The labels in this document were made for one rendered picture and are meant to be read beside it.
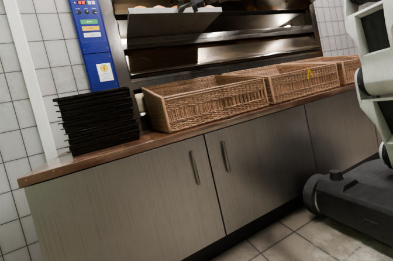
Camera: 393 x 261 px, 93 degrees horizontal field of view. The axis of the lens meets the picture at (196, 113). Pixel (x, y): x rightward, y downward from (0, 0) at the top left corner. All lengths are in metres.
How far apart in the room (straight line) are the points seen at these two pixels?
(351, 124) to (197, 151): 1.02
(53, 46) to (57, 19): 0.16
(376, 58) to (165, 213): 0.96
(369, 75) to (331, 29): 1.62
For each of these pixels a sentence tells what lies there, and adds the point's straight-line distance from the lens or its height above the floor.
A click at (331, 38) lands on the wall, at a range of 2.51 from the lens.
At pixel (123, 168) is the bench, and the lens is 0.73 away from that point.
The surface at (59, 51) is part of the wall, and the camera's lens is 1.35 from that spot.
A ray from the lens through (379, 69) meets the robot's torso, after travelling 0.96.
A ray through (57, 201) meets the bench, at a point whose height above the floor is 0.48.
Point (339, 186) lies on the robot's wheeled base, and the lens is 1.03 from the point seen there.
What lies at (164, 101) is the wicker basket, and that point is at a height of 0.71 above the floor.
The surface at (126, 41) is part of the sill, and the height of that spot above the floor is 1.16.
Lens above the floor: 0.68
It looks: 3 degrees down
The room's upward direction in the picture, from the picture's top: 13 degrees counter-clockwise
